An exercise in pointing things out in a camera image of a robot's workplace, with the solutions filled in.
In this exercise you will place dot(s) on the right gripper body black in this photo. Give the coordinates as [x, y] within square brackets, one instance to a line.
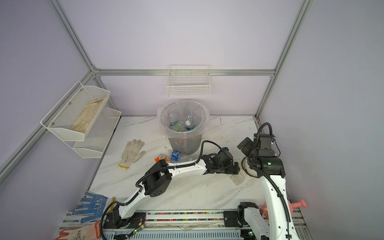
[247, 148]

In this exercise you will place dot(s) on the grey bin with plastic liner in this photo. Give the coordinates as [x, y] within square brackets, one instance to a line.
[188, 142]

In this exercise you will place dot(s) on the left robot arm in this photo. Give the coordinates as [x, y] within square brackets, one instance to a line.
[153, 184]

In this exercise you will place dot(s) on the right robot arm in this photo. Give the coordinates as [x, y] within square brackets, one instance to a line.
[262, 159]

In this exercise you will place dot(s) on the green soda bottle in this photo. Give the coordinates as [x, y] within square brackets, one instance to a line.
[179, 127]

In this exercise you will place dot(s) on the orange label bottle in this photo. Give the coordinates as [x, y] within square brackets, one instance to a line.
[161, 157]

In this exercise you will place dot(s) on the white work glove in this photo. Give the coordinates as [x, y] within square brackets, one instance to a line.
[132, 153]

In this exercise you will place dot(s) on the clear bottle green cap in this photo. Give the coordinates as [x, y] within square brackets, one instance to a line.
[237, 179]

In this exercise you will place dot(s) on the blue label bottle top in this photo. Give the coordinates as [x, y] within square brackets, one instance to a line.
[177, 157]

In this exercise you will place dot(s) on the pink watering can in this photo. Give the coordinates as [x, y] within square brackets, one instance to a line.
[292, 206]

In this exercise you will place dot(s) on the potted green plant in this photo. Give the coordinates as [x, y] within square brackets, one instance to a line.
[245, 167]

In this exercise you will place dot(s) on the blue dotted glove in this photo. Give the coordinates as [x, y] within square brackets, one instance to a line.
[91, 207]

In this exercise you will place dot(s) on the white wire wall basket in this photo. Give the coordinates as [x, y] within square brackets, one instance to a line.
[188, 80]

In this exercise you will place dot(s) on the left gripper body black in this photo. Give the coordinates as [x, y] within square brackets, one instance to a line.
[228, 169]

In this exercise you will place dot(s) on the blue label bottle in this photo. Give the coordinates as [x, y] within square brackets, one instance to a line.
[177, 157]
[173, 119]

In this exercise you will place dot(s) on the white mesh two-tier shelf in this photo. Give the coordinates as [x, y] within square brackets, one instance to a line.
[59, 120]

